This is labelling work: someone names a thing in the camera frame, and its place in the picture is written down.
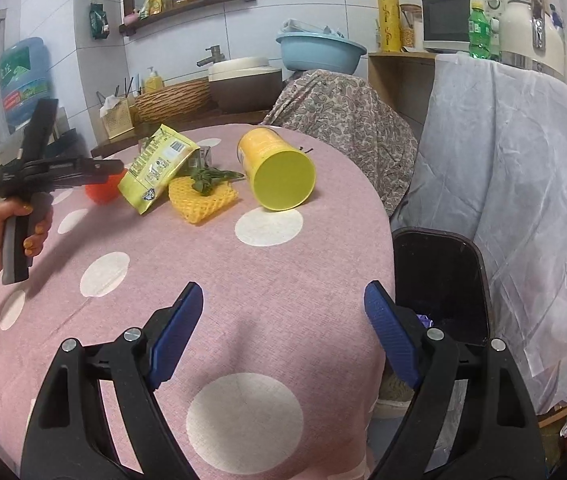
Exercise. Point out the green hanging packet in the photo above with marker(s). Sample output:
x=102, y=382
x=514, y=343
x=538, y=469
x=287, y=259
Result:
x=99, y=21

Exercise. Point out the brown tub with cream lid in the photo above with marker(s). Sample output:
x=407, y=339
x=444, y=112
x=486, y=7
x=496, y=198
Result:
x=246, y=92

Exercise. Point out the small clear plastic wrapper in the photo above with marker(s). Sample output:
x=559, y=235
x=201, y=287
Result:
x=202, y=156

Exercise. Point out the woven rattan basin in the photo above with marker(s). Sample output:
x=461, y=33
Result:
x=173, y=100

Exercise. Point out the red foam fruit net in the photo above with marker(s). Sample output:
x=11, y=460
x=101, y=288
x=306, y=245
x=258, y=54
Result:
x=103, y=195

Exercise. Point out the small pink cup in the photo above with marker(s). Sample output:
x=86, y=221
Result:
x=131, y=19

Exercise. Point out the yellow foam fruit net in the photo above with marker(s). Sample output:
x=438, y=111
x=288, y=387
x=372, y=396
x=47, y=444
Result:
x=203, y=207

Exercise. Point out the white electric kettle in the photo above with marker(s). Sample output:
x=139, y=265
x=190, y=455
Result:
x=518, y=30

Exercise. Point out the yellow cylindrical can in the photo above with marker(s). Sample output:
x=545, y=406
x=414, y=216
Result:
x=283, y=180

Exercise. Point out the black trash bin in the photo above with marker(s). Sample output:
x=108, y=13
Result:
x=438, y=280

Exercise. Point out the utensil holder basket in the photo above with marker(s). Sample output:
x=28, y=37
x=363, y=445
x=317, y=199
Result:
x=118, y=120

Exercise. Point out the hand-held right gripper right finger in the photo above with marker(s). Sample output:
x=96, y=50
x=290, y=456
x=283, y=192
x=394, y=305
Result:
x=393, y=330

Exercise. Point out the glass jar with wooden lid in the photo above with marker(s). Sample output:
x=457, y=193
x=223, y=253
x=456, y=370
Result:
x=410, y=35

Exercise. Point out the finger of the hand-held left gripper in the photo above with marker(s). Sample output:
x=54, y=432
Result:
x=88, y=180
x=105, y=165

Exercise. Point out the pink dotted tablecloth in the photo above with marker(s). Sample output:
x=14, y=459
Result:
x=263, y=285

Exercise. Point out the dark wooden sink counter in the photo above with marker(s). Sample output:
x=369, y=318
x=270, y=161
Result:
x=223, y=117

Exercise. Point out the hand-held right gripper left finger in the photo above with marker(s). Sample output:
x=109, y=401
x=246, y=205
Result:
x=178, y=330

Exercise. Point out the light blue plastic basin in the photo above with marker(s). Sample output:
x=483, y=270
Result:
x=321, y=52

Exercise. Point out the purple plastic bag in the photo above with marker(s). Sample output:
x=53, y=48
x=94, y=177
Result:
x=423, y=321

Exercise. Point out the white microwave oven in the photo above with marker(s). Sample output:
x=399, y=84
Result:
x=446, y=20

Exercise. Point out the bronze faucet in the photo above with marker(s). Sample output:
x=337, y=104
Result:
x=213, y=54

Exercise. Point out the grey plastic bag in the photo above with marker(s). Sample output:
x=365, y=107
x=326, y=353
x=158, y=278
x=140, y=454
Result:
x=308, y=27

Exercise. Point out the green yellow snack packet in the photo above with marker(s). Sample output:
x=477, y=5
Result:
x=156, y=165

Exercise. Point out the yellow soap pump bottle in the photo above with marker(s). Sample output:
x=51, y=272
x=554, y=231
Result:
x=153, y=82

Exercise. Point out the beige mesh shoe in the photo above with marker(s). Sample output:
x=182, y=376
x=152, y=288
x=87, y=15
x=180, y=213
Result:
x=393, y=390

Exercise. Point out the paisley patterned cloth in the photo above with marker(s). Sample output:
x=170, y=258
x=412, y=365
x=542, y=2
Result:
x=348, y=120

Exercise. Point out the green vegetable leaf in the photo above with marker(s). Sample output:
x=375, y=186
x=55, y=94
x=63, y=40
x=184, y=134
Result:
x=213, y=177

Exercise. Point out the white sheet cover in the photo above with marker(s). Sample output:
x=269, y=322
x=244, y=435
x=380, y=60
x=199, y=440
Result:
x=513, y=185

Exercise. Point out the tall yellow roll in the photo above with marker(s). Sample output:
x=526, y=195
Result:
x=387, y=15

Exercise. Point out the green soda bottle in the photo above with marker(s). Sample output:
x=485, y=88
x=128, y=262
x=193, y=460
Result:
x=481, y=30

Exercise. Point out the light wooden counter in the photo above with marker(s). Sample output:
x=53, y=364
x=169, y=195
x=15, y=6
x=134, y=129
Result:
x=396, y=80

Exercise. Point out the blue water jug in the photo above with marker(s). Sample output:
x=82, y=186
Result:
x=23, y=75

